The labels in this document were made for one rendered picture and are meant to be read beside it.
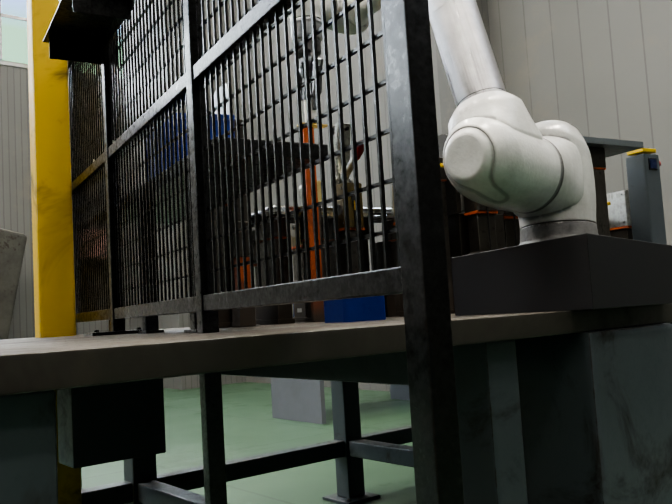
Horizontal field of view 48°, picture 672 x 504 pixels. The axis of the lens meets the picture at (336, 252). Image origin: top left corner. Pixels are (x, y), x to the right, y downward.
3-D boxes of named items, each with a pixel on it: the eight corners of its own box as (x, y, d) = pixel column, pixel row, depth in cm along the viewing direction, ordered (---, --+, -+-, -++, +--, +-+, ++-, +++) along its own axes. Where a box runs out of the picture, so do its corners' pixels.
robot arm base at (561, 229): (638, 250, 153) (636, 224, 154) (562, 245, 142) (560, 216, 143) (569, 263, 169) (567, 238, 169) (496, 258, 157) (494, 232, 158)
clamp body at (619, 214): (626, 302, 250) (617, 195, 253) (657, 301, 240) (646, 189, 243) (611, 303, 247) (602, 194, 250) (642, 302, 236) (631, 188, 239)
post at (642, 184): (652, 300, 230) (639, 159, 234) (674, 299, 224) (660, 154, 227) (636, 301, 226) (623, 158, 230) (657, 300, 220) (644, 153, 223)
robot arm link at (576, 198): (612, 225, 155) (603, 123, 158) (569, 215, 142) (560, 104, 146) (542, 236, 166) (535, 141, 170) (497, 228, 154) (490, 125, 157)
